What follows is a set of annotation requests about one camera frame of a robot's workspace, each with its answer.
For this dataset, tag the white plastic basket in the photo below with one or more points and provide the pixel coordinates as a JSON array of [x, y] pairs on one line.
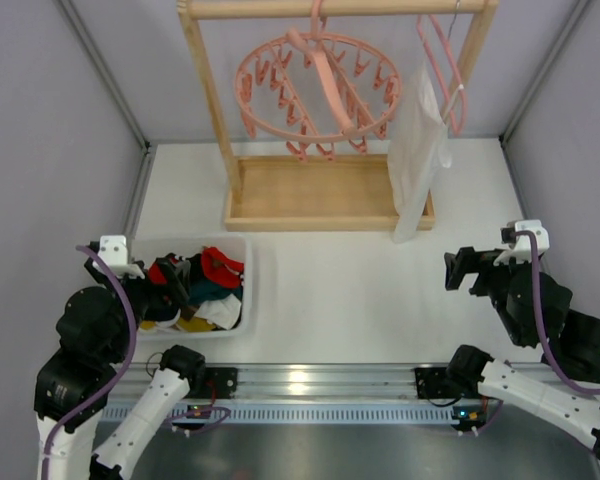
[[233, 245]]

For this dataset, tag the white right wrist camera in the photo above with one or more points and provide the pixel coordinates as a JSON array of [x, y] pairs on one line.
[[525, 240]]

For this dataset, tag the red sock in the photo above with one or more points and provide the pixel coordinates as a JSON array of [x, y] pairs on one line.
[[220, 269], [155, 274]]

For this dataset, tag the pink round clip hanger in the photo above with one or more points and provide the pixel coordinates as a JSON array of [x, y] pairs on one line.
[[316, 89]]

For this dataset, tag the white folded sock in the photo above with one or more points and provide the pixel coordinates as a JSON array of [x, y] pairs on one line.
[[223, 313]]

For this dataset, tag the dark green sock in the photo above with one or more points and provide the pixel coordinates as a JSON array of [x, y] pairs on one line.
[[204, 291]]

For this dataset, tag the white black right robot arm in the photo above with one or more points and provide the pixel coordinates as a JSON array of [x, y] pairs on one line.
[[535, 311]]

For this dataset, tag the aluminium rail base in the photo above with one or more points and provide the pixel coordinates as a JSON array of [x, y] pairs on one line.
[[345, 394]]

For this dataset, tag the wooden clothes rack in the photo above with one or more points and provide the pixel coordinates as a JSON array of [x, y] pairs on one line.
[[269, 188]]

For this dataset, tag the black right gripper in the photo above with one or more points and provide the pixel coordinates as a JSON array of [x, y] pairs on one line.
[[481, 273]]

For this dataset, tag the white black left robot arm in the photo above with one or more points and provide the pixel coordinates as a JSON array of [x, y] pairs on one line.
[[98, 332]]

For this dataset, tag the white hanging cloth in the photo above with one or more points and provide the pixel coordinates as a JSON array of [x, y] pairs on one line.
[[418, 148]]

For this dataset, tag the yellow sock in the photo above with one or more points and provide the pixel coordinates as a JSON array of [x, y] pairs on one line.
[[182, 325]]

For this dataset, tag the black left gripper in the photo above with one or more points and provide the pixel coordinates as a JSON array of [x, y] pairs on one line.
[[156, 288]]

